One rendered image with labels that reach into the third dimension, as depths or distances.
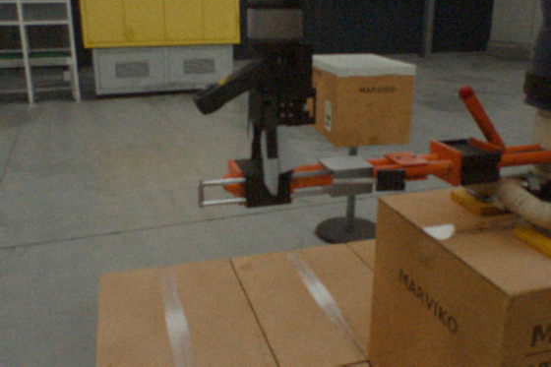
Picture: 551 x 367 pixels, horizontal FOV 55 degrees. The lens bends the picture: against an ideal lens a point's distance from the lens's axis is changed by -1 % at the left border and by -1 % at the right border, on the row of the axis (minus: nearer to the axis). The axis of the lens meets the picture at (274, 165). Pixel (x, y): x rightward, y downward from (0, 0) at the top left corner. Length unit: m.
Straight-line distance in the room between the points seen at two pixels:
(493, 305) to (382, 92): 2.00
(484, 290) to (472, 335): 0.09
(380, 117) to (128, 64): 5.65
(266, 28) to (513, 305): 0.51
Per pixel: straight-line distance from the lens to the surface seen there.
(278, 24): 0.73
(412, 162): 0.86
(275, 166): 0.74
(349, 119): 2.72
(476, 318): 0.90
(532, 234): 0.98
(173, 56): 8.07
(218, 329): 1.41
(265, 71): 0.74
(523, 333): 0.88
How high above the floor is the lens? 1.33
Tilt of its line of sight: 17 degrees down
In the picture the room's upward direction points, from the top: straight up
